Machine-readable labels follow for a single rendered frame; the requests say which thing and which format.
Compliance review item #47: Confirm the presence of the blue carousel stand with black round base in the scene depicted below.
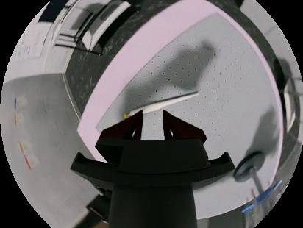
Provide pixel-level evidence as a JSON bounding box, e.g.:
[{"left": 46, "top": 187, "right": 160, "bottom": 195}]
[{"left": 235, "top": 150, "right": 282, "bottom": 218}]

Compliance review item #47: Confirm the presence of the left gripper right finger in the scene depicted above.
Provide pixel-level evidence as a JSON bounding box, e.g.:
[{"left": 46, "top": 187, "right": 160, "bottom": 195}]
[{"left": 163, "top": 109, "right": 206, "bottom": 144}]

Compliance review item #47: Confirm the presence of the grey rectangular mat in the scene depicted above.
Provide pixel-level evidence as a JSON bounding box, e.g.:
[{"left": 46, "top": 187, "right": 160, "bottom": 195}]
[{"left": 96, "top": 10, "right": 280, "bottom": 218}]

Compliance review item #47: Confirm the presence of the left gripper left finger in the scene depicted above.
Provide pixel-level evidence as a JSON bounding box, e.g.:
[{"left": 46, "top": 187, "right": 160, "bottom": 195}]
[{"left": 99, "top": 110, "right": 143, "bottom": 140}]

